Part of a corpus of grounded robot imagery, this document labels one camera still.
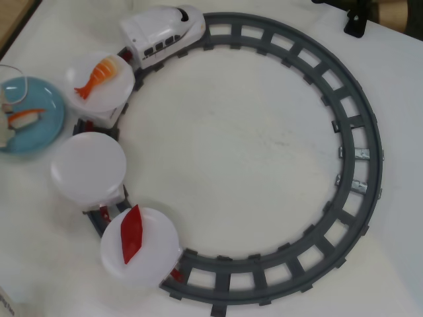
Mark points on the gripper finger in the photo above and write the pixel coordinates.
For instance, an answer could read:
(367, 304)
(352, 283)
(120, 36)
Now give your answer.
(6, 137)

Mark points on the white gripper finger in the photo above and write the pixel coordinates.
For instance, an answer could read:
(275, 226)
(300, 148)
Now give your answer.
(4, 100)

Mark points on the orange salmon sushi toy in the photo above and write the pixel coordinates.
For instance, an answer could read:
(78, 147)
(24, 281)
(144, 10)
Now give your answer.
(26, 117)

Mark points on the blue round dish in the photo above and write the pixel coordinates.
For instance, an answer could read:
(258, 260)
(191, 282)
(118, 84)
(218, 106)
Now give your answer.
(46, 132)

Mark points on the orange shrimp sushi toy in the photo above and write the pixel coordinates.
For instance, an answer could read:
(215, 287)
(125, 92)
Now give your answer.
(102, 71)

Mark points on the red tuna sushi toy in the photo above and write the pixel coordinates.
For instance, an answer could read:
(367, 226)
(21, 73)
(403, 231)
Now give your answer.
(132, 234)

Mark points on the white Shinkansen toy locomotive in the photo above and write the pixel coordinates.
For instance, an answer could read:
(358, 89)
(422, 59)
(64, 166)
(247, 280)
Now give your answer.
(148, 29)

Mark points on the white round plastic plate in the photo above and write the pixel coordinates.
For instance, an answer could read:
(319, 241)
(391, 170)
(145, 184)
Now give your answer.
(155, 251)
(87, 165)
(112, 92)

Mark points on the white printed object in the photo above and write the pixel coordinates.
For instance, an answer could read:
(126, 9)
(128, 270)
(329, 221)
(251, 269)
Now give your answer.
(8, 303)

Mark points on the grey circular toy train track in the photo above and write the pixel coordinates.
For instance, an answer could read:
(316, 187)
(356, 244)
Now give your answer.
(223, 275)

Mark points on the silver tape piece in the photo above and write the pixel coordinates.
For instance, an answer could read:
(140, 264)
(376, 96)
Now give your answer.
(359, 186)
(361, 154)

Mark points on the light wooden block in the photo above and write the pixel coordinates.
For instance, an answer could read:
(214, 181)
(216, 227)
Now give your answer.
(390, 13)

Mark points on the black clamp bracket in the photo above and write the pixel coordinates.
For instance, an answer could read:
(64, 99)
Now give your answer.
(355, 28)

